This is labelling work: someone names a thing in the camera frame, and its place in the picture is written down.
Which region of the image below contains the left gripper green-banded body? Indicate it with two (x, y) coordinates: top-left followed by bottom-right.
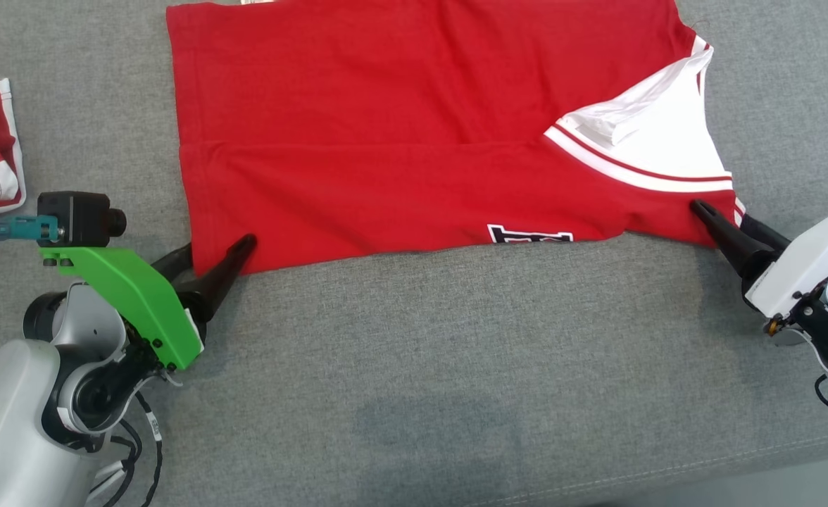
(39, 246), (206, 372)

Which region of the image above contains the left camera teal connector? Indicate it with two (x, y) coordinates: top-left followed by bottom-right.
(0, 215), (59, 244)

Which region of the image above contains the red white-trimmed tank jersey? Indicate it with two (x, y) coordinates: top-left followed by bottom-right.
(166, 0), (747, 277)

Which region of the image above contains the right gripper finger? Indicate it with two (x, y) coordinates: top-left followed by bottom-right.
(738, 213), (792, 256)
(689, 199), (775, 280)

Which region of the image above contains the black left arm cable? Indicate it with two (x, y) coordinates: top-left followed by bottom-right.
(90, 391), (165, 507)

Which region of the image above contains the right gripper white-banded body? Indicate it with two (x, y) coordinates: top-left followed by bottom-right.
(743, 213), (828, 319)

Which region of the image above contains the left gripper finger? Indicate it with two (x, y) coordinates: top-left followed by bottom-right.
(150, 242), (195, 284)
(176, 234), (258, 325)

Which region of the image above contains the grey fabric sofa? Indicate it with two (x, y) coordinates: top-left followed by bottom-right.
(0, 0), (828, 507)

